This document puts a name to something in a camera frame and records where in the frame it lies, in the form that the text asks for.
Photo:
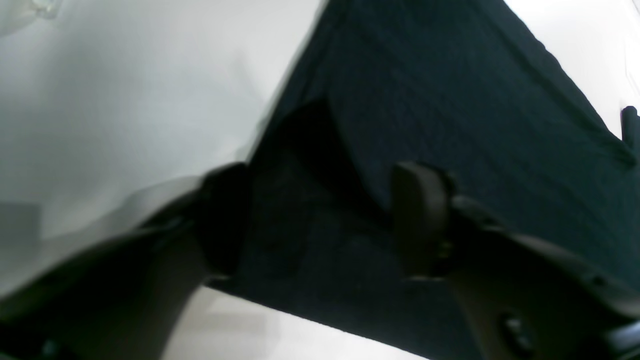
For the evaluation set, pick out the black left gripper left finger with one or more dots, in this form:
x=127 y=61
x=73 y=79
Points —
x=121 y=299

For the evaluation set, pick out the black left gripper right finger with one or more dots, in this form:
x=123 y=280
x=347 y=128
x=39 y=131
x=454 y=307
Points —
x=524 y=298

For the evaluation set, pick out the black T-shirt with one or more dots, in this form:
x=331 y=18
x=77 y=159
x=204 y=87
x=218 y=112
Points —
x=458 y=85

